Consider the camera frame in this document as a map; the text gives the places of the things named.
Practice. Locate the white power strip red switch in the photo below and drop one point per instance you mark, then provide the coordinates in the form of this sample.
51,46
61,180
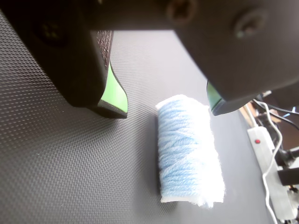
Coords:
268,163

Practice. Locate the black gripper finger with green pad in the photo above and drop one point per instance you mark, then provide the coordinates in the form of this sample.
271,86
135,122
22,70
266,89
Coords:
245,58
70,70

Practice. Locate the block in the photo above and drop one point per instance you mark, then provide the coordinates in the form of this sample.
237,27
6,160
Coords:
187,149

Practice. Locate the black textured table mat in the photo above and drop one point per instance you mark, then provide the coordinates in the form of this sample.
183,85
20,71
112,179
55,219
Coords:
81,163

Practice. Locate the black power plug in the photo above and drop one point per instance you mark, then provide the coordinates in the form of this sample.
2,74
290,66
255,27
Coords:
289,176

